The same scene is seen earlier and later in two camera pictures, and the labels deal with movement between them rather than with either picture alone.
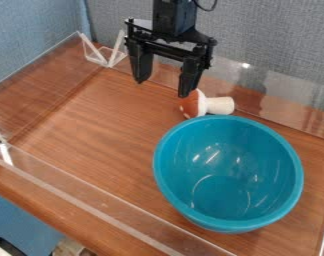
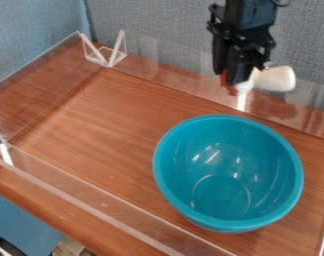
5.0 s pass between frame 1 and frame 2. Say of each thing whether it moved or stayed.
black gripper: moved
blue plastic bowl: stayed
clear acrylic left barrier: stayed
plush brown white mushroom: moved
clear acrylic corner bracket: stayed
